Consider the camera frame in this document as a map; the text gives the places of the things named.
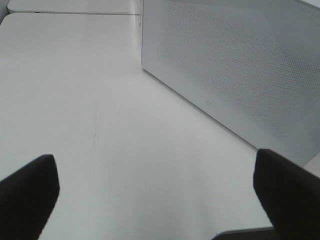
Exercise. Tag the white microwave door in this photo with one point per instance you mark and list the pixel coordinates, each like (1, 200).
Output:
(253, 65)

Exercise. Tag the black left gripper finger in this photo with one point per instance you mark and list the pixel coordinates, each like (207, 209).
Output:
(27, 199)

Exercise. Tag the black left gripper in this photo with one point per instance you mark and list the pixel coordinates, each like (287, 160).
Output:
(290, 197)

